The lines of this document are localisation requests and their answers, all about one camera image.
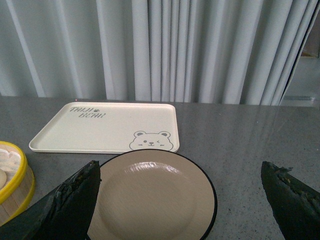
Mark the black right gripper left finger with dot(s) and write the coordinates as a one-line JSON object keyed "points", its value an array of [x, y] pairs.
{"points": [[65, 213]]}

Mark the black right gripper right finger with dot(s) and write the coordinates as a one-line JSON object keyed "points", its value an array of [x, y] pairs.
{"points": [[295, 205]]}

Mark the tan plate with black rim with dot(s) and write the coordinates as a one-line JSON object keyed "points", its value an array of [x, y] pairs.
{"points": [[153, 195]]}

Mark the cream bear tray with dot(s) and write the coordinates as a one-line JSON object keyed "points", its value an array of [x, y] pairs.
{"points": [[109, 128]]}

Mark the yellow-rimmed bamboo steamer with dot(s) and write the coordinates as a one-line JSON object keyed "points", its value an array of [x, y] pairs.
{"points": [[16, 189]]}

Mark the white steamer liner paper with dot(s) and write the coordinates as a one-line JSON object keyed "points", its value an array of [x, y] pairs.
{"points": [[9, 161]]}

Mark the grey pleated curtain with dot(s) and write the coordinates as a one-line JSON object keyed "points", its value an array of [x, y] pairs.
{"points": [[207, 51]]}

